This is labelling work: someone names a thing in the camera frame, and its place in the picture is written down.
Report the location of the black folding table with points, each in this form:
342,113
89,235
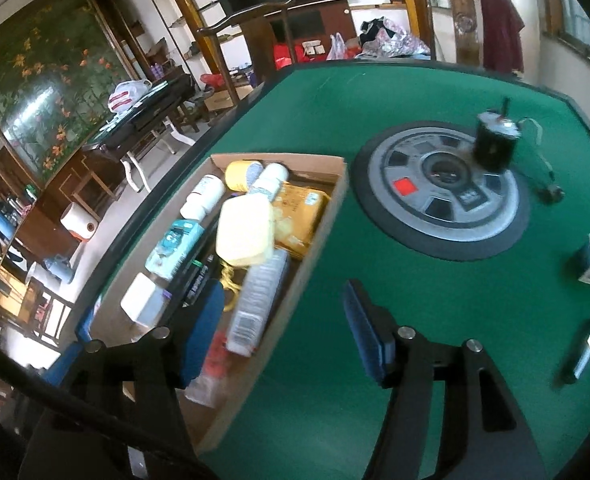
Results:
145,110

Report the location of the maroon cloth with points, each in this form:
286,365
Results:
502,35

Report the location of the floral wall painting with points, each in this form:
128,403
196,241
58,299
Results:
50,85

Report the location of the black motor cylinder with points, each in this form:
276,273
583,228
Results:
492,147

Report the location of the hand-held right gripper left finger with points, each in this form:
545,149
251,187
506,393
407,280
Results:
205,330

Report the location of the translucent plastic bag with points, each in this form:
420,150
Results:
337,47

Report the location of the carton with red end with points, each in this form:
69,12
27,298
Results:
216,357

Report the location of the small wooden stool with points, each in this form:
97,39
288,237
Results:
97,180

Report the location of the wooden wall shelf unit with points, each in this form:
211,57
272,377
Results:
185,5

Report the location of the white pill bottle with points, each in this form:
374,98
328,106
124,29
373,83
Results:
202,195
267,182

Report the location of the black pen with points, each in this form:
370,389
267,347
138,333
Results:
201,277

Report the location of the brown cardboard carton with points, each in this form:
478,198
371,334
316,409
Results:
225,100

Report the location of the cartoon print tissue pack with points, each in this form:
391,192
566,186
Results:
172,247

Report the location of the wooden chair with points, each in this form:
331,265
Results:
465,25
262,45

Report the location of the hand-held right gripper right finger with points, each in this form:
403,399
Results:
362,330

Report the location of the cardboard box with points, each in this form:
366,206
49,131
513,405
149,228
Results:
315,164

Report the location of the red gift bag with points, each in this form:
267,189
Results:
287,55

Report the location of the white plastic bag red print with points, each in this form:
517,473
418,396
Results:
125,97

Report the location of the yellow snack packet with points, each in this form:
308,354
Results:
300,215

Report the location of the yellow tape roll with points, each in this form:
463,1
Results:
237,175

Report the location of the white tube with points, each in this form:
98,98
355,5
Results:
257,305

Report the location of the white packet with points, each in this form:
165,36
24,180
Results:
142,300

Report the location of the black rectangular device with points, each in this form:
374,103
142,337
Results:
582,355

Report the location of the pile of floral clothes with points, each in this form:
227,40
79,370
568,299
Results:
395,42

